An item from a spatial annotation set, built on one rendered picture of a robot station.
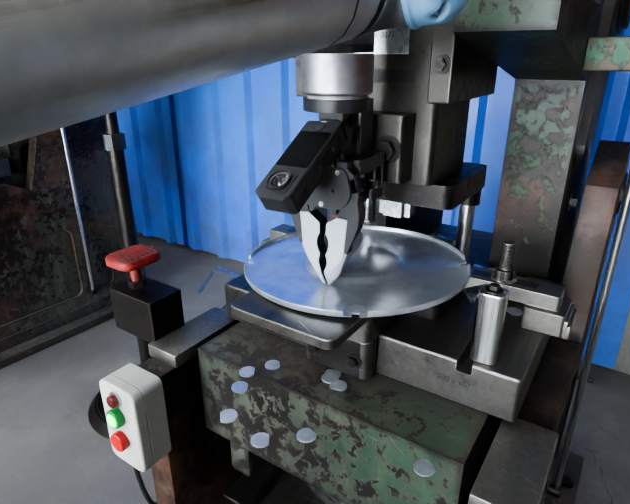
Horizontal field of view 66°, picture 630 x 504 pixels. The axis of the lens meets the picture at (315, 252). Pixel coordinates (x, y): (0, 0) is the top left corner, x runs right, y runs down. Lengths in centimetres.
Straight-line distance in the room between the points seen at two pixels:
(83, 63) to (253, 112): 214
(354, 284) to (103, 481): 108
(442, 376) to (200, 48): 50
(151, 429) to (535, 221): 66
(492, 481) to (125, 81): 49
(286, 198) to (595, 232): 60
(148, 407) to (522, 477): 47
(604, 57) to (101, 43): 64
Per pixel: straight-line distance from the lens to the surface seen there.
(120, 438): 76
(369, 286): 58
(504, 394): 62
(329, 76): 50
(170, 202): 289
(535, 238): 87
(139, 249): 80
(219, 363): 72
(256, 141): 235
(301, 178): 47
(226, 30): 24
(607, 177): 94
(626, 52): 75
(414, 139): 61
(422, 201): 63
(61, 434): 171
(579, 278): 93
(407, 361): 64
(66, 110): 21
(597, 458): 166
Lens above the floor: 104
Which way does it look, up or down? 22 degrees down
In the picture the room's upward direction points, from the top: straight up
